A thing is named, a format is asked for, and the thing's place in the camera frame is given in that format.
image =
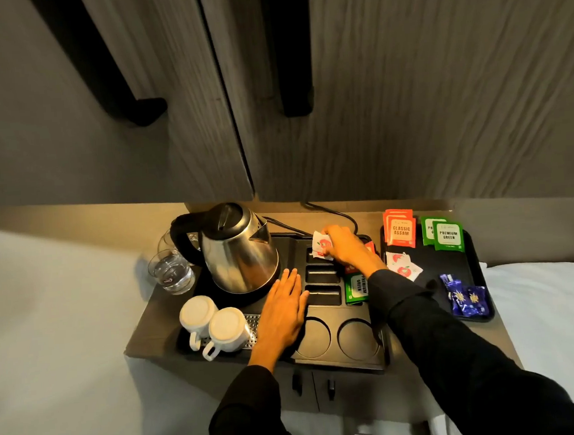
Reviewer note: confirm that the person's left hand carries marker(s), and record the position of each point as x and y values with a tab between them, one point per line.
278	324

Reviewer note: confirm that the person's right hand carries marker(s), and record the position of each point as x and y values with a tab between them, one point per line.
351	249

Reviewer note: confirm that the person's right fingers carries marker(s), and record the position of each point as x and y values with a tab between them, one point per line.
336	243

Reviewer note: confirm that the person's left thumb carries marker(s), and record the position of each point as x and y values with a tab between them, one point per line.
305	305

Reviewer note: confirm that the person's left little finger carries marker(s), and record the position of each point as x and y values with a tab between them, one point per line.
268	301

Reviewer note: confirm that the person's left middle finger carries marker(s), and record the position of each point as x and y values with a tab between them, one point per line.
285	287

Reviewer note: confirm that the white sachet with red print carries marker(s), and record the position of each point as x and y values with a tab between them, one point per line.
408	271
320	244
394	257

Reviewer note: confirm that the person's left forearm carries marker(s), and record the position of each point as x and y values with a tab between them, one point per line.
243	416

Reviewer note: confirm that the person's right forearm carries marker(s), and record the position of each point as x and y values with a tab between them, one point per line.
472	364

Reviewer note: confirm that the perforated metal drip grate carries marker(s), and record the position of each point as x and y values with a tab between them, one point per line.
253	326

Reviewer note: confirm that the black compartment hospitality tray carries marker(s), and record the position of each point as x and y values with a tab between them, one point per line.
335	330

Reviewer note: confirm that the green tea packet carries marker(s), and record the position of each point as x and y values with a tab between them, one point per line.
357	288
449	236
426	228

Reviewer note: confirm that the white ceramic cup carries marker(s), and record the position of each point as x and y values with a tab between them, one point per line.
198	316
226	331

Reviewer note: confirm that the stainless steel electric kettle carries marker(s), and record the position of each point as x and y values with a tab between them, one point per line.
237	251

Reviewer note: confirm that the clear drinking glass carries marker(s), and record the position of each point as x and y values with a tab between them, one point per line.
172	273
166	241

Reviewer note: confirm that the small black flat tray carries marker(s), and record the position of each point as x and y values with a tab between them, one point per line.
434	265

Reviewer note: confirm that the grey bedside cabinet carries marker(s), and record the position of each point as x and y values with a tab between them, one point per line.
360	392

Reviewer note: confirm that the blue shiny sachet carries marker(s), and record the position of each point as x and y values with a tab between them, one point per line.
452	293
474	301

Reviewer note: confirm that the grey wood wardrobe door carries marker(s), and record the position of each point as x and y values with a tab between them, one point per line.
177	84
430	79

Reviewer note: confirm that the white bed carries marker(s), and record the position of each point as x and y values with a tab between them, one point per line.
54	342
557	317

